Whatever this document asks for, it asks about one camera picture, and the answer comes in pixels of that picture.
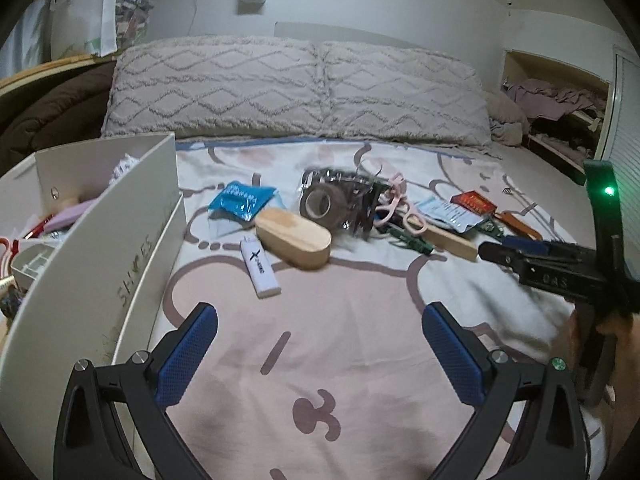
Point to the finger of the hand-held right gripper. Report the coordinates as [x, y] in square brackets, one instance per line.
[500, 255]
[522, 245]

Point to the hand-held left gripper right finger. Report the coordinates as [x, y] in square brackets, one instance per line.
[452, 357]

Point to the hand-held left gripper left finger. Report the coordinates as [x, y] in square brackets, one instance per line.
[185, 357]

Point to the white storage box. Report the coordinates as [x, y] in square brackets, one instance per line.
[100, 240]

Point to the person's right hand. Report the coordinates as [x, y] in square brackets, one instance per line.
[625, 330]

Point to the green clip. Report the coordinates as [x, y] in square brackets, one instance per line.
[492, 230]
[412, 242]

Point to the long wooden block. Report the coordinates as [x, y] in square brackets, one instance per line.
[450, 246]

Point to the red box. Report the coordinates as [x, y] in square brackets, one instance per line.
[472, 202]

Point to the white blue packet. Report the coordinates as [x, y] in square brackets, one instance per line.
[447, 212]

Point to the beige bed sheet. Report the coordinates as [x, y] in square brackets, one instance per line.
[530, 170]

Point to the pink scissors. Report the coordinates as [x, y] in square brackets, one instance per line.
[402, 207]

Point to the grey cloth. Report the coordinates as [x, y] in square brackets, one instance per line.
[505, 133]

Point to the white rectangular case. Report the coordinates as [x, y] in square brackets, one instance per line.
[260, 270]

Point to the white shutter door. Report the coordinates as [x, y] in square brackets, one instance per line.
[625, 110]

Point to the printed blanket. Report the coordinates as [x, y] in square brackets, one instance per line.
[325, 340]

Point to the beige plush blanket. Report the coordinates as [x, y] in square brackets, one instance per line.
[505, 110]

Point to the pile of pink clothes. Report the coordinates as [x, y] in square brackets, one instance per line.
[555, 97]

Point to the white organizer tray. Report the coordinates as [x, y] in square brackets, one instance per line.
[35, 262]

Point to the pink flat box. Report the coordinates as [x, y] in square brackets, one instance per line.
[75, 213]

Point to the wardrobe shelf cabinet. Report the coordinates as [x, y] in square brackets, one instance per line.
[515, 62]

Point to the brown tape roll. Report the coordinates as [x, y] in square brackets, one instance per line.
[322, 203]

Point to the textured beige pillow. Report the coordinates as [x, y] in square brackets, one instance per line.
[215, 90]
[405, 95]

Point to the small red case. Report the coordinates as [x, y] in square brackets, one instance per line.
[37, 227]

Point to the red white scissors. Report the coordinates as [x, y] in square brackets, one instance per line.
[7, 250]

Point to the grey headboard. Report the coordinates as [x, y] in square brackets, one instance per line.
[350, 35]

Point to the brown quilt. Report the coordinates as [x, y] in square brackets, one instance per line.
[45, 105]

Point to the clear bin of packets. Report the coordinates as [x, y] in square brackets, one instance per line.
[134, 12]

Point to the grey curtain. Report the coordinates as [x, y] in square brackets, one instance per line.
[25, 35]

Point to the white shopping bag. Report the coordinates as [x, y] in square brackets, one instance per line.
[85, 10]

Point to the wooden shelf rail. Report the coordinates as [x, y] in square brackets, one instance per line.
[40, 72]

